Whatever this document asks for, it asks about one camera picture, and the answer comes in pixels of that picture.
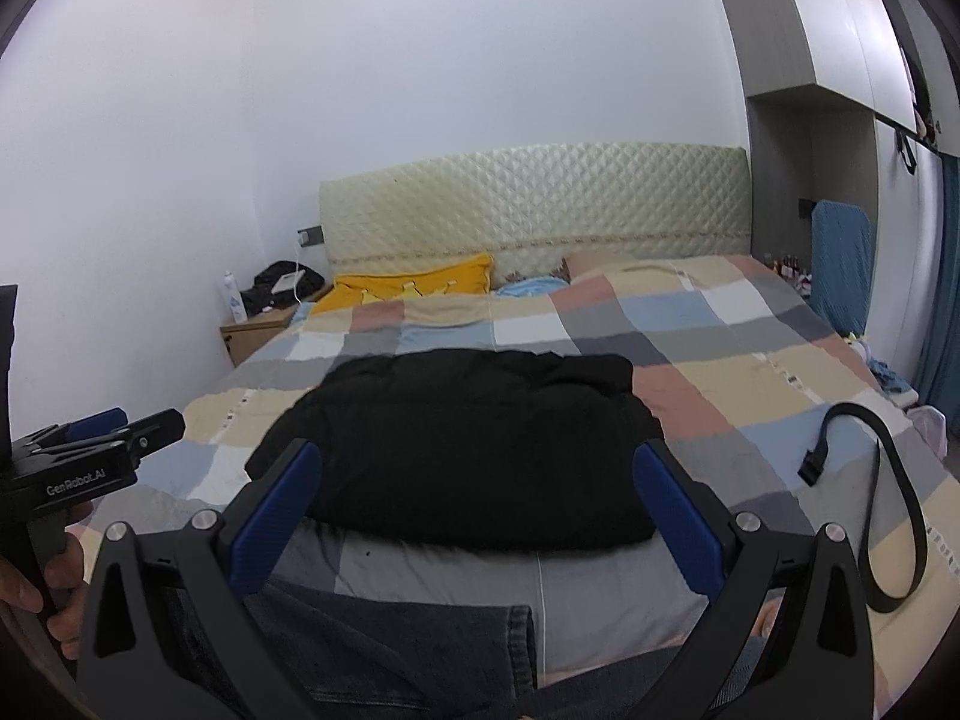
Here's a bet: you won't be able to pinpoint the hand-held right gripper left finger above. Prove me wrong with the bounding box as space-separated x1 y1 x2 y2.
75 437 323 720

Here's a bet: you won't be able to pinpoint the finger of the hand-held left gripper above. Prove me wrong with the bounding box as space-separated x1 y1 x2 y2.
60 407 129 443
111 408 187 460

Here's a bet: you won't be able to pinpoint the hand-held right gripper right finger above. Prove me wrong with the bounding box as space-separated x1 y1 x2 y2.
632 437 876 720

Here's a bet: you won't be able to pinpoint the black garment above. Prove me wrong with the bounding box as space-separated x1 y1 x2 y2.
244 349 665 552

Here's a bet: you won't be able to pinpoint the pile of light clothes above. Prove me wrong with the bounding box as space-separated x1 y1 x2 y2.
846 333 950 460

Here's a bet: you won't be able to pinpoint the person's left hand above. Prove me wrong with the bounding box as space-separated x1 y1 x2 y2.
0 501 95 662

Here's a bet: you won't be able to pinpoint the wooden nightstand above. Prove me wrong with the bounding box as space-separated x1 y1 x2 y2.
220 285 332 370

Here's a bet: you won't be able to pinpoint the white spray bottle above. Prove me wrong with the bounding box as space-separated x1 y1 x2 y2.
222 271 248 326

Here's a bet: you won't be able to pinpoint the checked patchwork blanket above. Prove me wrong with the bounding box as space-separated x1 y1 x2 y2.
82 253 960 695

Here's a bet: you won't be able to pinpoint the blue denim jeans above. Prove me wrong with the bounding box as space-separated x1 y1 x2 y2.
169 581 542 720

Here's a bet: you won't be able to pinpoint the black bag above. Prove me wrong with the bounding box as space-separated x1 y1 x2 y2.
241 260 328 316

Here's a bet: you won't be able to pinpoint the black belt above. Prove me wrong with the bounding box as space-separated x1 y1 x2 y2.
797 403 932 614

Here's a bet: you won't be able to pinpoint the yellow pillow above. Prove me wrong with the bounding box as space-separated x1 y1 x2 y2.
310 253 496 316

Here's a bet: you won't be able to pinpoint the beige pillow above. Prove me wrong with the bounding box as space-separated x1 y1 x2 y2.
562 253 647 284

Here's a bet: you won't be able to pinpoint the row of small bottles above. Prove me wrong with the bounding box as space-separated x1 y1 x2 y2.
760 253 815 295

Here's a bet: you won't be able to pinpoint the light blue pillow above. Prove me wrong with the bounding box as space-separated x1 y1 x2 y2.
496 277 572 300

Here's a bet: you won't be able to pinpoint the blue towel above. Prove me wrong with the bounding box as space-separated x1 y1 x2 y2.
809 199 875 340

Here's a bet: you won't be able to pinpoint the cream quilted headboard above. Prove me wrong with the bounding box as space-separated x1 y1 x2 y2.
319 144 753 295

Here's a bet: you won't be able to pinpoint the grey wardrobe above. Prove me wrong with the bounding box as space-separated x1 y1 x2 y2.
700 0 960 331

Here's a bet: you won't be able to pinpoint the white charging cable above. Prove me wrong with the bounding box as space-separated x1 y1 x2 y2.
288 237 307 310

